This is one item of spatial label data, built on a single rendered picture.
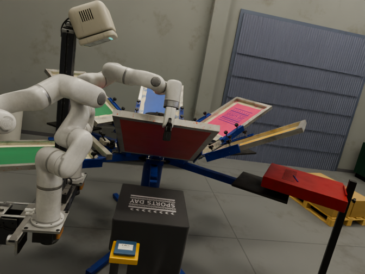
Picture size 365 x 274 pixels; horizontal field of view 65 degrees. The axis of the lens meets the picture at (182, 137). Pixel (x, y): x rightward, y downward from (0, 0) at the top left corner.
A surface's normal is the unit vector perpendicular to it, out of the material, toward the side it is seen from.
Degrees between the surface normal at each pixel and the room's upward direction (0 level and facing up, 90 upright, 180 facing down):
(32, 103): 116
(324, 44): 90
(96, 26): 90
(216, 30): 90
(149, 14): 90
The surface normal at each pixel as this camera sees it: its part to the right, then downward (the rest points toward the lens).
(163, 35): 0.14, 0.26
